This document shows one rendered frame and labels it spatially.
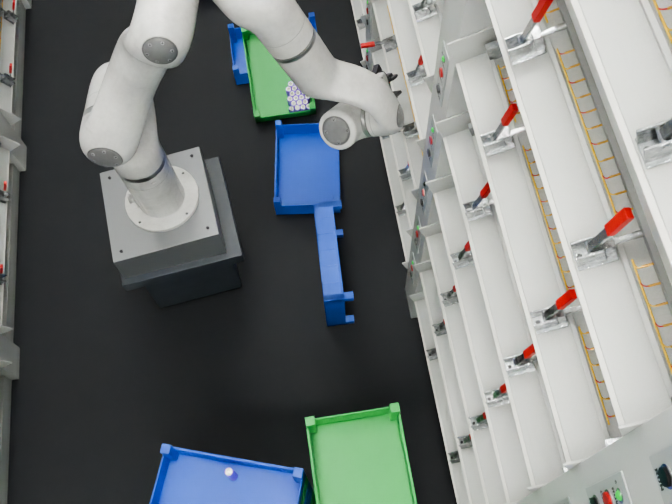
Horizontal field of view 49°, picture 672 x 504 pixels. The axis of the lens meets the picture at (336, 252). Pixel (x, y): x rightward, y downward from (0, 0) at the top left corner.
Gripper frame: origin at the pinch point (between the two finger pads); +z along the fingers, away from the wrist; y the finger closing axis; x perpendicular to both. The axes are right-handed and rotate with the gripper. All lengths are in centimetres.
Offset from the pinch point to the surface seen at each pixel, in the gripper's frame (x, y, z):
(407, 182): -5.9, 27.5, 9.1
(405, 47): 7.4, -8.9, -4.2
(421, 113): 12.5, 3.1, -16.5
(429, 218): 11.8, 24.1, -23.7
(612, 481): 58, 19, -102
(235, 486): -27, 63, -68
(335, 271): -26, 45, -5
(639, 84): 63, -18, -96
